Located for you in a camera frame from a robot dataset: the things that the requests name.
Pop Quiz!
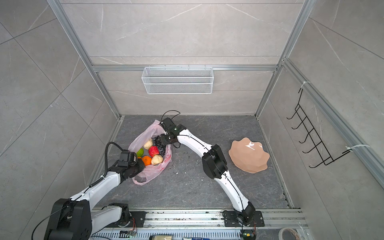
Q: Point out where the dark fake grape bunch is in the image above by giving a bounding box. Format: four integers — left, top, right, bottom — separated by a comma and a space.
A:
153, 136, 166, 158

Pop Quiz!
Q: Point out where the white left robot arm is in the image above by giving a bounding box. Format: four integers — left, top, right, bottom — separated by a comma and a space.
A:
44, 142, 146, 240

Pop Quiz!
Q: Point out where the black wire hook rack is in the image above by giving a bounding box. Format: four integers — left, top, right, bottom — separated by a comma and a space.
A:
286, 89, 352, 169

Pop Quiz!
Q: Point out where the pink plastic shopping bag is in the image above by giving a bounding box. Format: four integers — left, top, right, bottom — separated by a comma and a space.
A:
128, 120, 172, 186

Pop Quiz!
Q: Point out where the pink wavy plastic plate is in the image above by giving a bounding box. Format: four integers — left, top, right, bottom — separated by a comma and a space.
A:
229, 138, 270, 174

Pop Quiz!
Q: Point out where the beige fake fruit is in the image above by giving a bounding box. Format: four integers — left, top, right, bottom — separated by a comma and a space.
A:
151, 155, 164, 165
143, 139, 154, 150

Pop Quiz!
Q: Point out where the orange fake fruit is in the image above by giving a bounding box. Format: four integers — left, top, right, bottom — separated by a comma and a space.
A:
142, 156, 152, 166

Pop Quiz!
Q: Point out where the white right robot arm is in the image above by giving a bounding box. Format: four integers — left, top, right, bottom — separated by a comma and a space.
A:
159, 115, 256, 227

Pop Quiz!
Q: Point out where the white wire mesh basket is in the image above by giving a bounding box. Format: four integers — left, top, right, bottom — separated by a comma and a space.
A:
142, 67, 214, 95

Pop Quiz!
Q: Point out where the green fake fruit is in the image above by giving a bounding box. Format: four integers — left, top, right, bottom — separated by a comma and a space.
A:
137, 148, 144, 158

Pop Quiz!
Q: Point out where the red fake fruit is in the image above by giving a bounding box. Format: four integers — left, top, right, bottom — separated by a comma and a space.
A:
148, 146, 160, 158

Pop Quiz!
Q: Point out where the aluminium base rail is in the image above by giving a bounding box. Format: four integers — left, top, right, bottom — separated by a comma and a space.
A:
90, 209, 313, 240

